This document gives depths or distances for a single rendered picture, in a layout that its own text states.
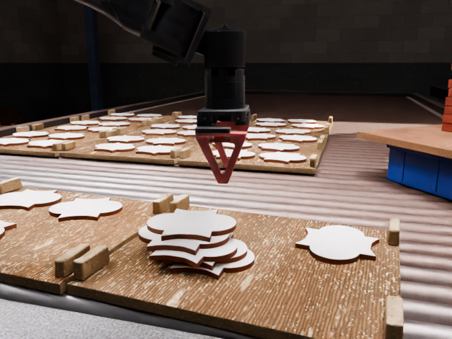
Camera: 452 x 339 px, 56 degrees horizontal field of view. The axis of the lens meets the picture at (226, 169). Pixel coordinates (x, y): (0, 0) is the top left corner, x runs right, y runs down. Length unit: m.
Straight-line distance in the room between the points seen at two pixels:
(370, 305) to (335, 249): 0.14
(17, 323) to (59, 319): 0.05
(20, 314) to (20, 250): 0.16
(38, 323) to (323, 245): 0.41
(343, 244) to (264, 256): 0.13
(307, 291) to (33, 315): 0.34
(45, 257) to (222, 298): 0.29
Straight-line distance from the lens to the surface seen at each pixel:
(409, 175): 1.14
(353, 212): 0.93
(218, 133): 0.55
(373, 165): 1.37
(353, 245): 0.69
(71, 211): 0.86
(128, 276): 0.61
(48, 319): 0.59
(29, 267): 0.68
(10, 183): 1.08
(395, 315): 0.50
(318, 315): 0.53
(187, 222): 0.66
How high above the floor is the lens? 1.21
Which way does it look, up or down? 14 degrees down
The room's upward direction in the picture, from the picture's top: straight up
